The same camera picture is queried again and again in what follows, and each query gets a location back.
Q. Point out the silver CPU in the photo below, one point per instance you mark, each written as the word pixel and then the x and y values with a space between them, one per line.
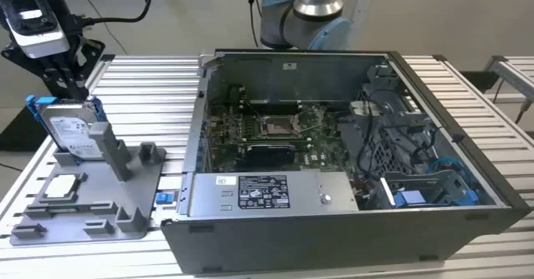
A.
pixel 63 186

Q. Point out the grey parts rack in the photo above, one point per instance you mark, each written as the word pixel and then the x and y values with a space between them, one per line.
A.
pixel 101 191

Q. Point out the black box on floor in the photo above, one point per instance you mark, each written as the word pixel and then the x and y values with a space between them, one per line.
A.
pixel 21 135

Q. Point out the black RAM slot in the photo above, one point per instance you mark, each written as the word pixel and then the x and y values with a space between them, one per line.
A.
pixel 272 107
pixel 272 103

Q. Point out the small blue clip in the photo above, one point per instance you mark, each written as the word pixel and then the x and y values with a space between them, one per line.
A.
pixel 164 198

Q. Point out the hard disk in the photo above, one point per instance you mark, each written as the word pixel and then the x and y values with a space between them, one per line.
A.
pixel 69 129

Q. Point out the black graphics card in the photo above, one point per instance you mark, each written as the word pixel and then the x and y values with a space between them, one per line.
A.
pixel 272 158

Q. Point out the metal slat side table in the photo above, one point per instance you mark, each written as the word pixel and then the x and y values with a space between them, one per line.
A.
pixel 517 69

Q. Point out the grey disk bay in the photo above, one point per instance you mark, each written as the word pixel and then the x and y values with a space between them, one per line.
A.
pixel 417 179

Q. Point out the green RAM stick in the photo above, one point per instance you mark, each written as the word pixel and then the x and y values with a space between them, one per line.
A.
pixel 67 210

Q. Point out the black open PC case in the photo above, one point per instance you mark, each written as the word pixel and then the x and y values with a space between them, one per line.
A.
pixel 313 244

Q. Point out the grey perforated drive cage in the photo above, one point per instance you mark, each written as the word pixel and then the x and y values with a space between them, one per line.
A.
pixel 376 154

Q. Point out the blue empty disk carrier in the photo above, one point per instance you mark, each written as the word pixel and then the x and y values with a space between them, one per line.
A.
pixel 411 197

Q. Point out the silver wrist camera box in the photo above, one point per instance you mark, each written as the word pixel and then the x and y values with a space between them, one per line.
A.
pixel 38 44

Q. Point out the black block beside table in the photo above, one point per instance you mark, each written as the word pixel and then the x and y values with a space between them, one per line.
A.
pixel 480 80

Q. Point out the black expansion slot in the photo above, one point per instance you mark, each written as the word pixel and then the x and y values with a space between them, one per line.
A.
pixel 276 139

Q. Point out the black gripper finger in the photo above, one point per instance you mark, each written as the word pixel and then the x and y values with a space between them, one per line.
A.
pixel 17 55
pixel 91 49

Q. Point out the CPU socket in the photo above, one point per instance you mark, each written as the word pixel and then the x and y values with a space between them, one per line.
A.
pixel 276 125

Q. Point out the thin metal locking lever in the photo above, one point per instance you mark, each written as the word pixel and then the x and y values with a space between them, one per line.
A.
pixel 253 108

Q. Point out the silver power supply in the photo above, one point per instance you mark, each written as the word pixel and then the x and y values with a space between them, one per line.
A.
pixel 209 194

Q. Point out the green motherboard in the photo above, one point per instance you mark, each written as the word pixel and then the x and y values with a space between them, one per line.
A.
pixel 325 147

